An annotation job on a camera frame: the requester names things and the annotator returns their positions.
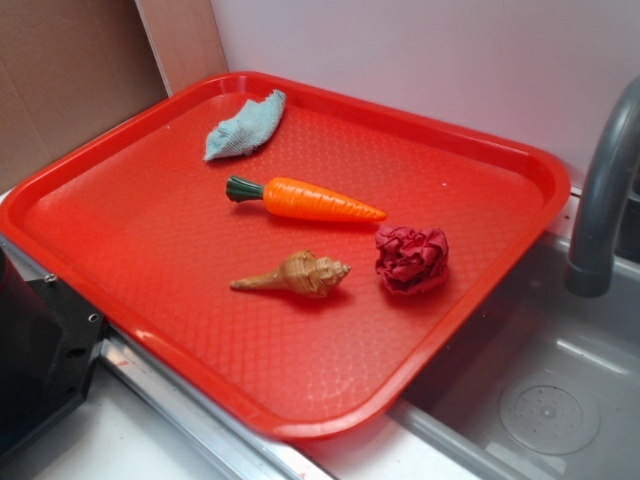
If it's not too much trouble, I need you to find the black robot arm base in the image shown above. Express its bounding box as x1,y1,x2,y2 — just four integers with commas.
1,253,106,461

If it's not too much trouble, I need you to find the red plastic tray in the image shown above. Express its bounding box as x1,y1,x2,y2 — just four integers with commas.
1,73,570,440

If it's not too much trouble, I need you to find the brown spiral seashell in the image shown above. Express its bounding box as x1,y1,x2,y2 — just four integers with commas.
230,250,351,299

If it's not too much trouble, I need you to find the orange toy carrot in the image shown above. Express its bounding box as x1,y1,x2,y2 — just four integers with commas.
226,176,387,223

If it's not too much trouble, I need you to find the crumpled red cloth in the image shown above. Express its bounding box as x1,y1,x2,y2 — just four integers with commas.
375,225,449,296

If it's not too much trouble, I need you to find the light blue cloth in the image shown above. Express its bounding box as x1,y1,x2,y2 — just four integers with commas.
203,89,287,162

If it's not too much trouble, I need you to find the grey plastic sink basin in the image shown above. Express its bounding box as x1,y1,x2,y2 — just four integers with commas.
389,219,640,480

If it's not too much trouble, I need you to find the grey sink faucet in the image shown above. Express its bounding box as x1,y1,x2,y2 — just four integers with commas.
564,79,639,298

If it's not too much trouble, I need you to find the brown cardboard panel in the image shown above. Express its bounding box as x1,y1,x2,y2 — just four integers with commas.
1,1,227,191

